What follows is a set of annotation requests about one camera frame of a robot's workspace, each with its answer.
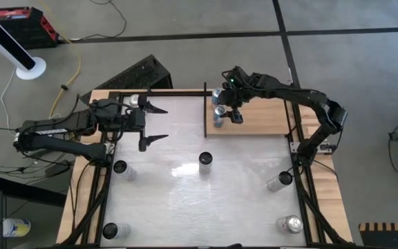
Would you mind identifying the black shelf post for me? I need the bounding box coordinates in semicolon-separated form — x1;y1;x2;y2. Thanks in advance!
203;82;208;138

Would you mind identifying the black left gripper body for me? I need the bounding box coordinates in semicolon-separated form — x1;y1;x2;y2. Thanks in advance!
121;107;146;138

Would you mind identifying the thin black floor cable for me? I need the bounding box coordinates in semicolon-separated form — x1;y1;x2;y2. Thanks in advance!
69;0;128;43

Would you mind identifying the black perforated box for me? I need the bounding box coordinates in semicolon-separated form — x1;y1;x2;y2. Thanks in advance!
81;54;173;104

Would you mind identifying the Celsius can with orange print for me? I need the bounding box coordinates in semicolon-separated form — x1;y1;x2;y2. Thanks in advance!
267;171;294;193

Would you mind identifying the black power adapter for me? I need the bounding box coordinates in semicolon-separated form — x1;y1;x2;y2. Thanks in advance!
45;160;71;178

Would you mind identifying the black metal table frame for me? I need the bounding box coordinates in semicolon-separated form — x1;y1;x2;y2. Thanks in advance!
60;88;355;248

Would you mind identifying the Celsius Peach Vibe can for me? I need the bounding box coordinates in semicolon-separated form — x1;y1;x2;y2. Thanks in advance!
198;151;214;175

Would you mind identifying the yellow cable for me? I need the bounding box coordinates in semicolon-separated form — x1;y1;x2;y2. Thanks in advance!
38;0;82;120

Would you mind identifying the black-topped silver Celsius can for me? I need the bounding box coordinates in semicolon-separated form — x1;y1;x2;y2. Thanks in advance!
102;222;131;240

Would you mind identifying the wooden shelf board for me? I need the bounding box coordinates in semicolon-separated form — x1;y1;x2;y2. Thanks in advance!
205;95;292;136

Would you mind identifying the white cable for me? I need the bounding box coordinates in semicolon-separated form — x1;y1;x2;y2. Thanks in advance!
0;67;22;138

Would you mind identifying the Celsius can with red print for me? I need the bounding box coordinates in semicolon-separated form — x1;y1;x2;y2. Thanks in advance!
113;160;138;182

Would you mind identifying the white stand with round base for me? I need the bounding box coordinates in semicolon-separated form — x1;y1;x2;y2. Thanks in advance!
0;3;47;81

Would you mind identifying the red and black toolbox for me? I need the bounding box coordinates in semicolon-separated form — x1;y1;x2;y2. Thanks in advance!
0;6;60;50

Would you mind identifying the white and yellow canister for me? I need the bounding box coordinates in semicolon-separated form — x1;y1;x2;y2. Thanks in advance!
2;218;32;238

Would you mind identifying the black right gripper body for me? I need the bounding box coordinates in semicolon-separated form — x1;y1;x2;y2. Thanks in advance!
222;66;255;108

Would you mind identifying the blue Red Bull can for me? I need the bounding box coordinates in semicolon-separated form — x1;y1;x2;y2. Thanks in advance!
212;105;227;129
211;88;224;107

